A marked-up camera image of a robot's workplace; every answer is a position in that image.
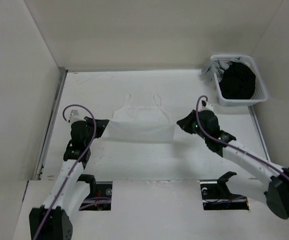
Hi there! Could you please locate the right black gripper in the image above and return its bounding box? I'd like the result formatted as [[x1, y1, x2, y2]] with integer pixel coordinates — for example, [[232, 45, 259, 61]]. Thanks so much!
[[176, 109, 209, 141]]

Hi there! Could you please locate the white tank top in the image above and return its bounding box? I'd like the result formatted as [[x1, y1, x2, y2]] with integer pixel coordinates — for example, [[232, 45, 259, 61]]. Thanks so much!
[[102, 94, 175, 143]]

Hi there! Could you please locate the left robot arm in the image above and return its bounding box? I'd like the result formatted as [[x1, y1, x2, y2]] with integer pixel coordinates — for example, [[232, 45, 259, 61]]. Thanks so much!
[[29, 117, 110, 240]]

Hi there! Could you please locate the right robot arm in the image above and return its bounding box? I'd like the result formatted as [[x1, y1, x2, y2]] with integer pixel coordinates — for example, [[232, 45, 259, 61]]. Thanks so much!
[[176, 109, 289, 220]]

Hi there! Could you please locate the grey tank top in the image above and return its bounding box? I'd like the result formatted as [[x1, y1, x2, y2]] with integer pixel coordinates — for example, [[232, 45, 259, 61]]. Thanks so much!
[[201, 57, 243, 82]]

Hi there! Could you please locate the black tank top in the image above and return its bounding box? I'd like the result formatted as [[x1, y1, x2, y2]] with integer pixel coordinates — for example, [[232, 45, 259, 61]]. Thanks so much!
[[219, 62, 256, 100]]

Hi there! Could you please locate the white plastic basket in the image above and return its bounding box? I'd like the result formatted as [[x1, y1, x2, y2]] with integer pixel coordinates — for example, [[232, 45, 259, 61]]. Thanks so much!
[[210, 53, 268, 107]]

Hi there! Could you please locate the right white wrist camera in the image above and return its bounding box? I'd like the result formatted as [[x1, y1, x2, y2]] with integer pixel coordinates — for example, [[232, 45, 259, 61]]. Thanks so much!
[[199, 100, 214, 112]]

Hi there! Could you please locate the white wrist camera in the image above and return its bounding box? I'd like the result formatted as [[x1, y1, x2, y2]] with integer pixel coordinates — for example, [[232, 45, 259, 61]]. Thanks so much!
[[199, 100, 214, 112], [68, 109, 82, 124]]

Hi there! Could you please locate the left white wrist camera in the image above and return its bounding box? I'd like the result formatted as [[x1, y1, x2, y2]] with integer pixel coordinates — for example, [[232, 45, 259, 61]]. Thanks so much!
[[68, 109, 82, 124]]

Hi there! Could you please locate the left metal table rail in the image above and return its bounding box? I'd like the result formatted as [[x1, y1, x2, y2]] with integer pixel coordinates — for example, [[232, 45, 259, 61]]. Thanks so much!
[[32, 67, 68, 180]]

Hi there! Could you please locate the metal table rail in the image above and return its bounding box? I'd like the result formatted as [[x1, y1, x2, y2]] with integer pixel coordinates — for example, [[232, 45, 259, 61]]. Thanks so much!
[[248, 106, 271, 162], [32, 67, 68, 180]]

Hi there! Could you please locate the right metal table rail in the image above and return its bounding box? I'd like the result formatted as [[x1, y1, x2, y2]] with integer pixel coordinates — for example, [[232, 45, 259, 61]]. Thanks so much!
[[248, 106, 271, 162]]

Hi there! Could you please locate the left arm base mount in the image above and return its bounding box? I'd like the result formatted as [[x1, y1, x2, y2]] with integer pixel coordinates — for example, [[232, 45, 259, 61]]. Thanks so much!
[[77, 174, 113, 211]]

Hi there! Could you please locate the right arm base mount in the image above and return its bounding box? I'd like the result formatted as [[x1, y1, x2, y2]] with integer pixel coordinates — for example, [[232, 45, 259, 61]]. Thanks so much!
[[200, 171, 249, 211]]

